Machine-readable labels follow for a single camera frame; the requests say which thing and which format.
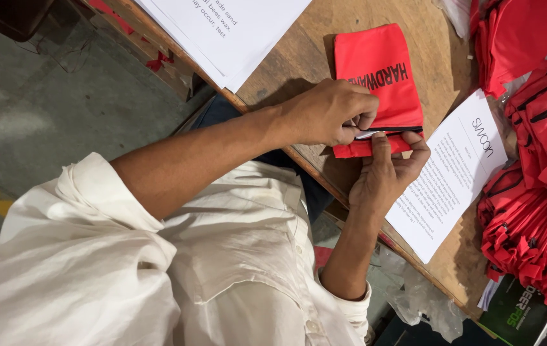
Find person's left hand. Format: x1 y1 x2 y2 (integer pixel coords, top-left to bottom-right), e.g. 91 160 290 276
278 78 380 147

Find person's white shirt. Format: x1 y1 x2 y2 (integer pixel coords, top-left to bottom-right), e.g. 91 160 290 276
0 153 372 346

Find red zip pouch black print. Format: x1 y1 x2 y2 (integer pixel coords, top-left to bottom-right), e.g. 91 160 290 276
332 23 424 159

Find heap of red pouches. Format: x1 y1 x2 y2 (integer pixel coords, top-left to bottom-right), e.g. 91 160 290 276
468 0 547 99
477 58 547 330

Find person's dark blue trousers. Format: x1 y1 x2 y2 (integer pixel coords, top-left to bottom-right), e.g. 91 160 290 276
191 95 336 225

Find black plastic object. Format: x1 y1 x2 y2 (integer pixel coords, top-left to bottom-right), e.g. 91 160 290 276
0 0 56 43

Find stack of white paper sheets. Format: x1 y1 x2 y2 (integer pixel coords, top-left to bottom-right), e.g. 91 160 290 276
134 0 313 93

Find white printed instruction sheet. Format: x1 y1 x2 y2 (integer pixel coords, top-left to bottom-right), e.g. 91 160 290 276
385 88 509 264

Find clear plastic wrapping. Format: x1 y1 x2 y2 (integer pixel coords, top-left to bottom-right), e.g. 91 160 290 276
431 0 472 40

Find crumpled clear plastic bag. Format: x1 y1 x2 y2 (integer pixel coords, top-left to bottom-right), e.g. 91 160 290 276
378 244 467 343

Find person's right hand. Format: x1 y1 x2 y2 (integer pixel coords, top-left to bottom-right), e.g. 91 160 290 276
348 131 432 214

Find black and green box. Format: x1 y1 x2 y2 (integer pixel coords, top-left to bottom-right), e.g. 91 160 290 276
478 274 547 346

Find red fabric scrap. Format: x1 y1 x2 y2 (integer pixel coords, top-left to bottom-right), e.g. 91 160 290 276
146 50 175 73

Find red fabric piece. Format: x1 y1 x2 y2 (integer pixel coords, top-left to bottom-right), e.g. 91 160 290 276
314 245 335 276

